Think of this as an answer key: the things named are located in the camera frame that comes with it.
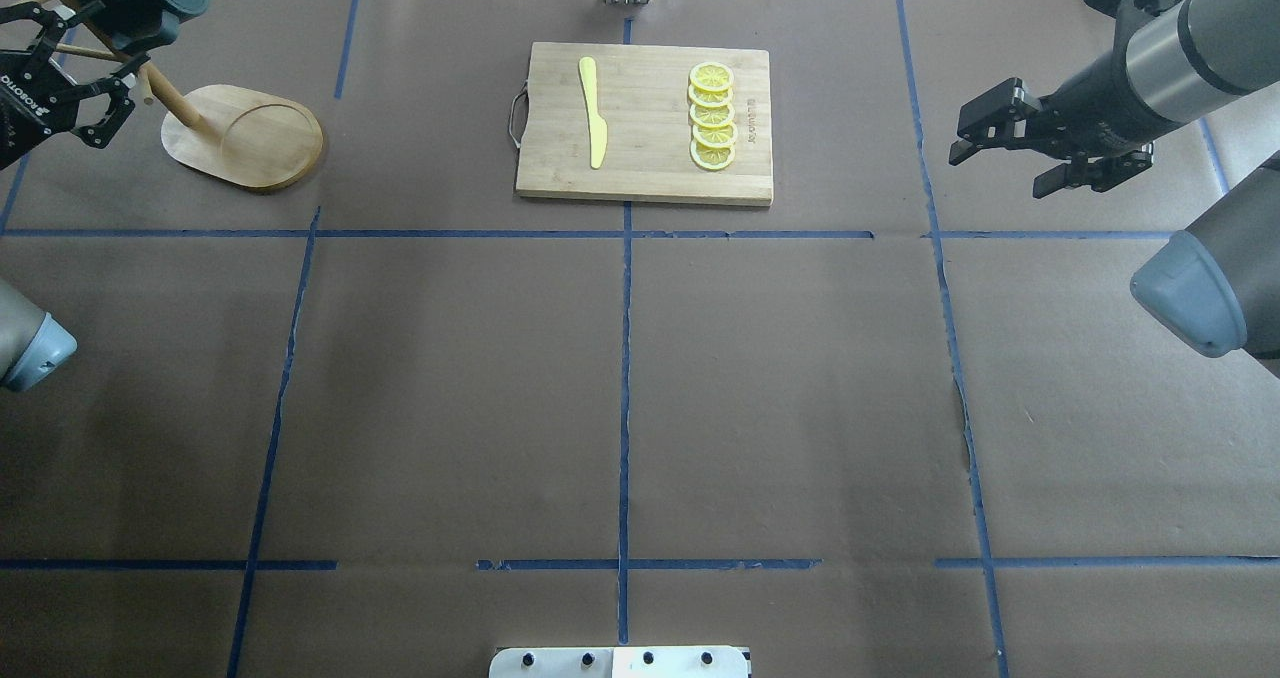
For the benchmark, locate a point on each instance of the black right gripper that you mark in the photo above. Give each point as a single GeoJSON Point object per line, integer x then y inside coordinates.
{"type": "Point", "coordinates": [1100, 101]}

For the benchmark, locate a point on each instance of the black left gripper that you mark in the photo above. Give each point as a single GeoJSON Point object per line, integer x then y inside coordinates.
{"type": "Point", "coordinates": [22, 118]}

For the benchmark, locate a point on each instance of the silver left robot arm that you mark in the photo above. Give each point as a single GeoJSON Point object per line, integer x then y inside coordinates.
{"type": "Point", "coordinates": [34, 343]}

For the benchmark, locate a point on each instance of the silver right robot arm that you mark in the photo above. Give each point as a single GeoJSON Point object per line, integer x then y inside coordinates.
{"type": "Point", "coordinates": [1169, 66]}

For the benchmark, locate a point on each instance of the wooden cup storage rack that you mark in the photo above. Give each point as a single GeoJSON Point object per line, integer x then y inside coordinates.
{"type": "Point", "coordinates": [256, 141]}

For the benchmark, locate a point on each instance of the lemon slice nearest rack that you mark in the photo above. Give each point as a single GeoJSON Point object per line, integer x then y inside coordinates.
{"type": "Point", "coordinates": [711, 77]}

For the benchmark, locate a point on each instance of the lemon slice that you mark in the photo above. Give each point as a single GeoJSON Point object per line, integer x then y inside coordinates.
{"type": "Point", "coordinates": [715, 137]}
{"type": "Point", "coordinates": [711, 158]}
{"type": "Point", "coordinates": [709, 99]}
{"type": "Point", "coordinates": [712, 117]}

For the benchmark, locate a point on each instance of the wooden cutting board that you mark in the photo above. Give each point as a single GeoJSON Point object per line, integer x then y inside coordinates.
{"type": "Point", "coordinates": [643, 98]}

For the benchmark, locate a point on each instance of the yellow plastic knife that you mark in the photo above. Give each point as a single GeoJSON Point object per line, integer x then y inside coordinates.
{"type": "Point", "coordinates": [597, 126]}

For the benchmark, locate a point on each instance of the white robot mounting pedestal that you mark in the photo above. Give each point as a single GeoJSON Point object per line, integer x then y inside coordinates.
{"type": "Point", "coordinates": [622, 661]}

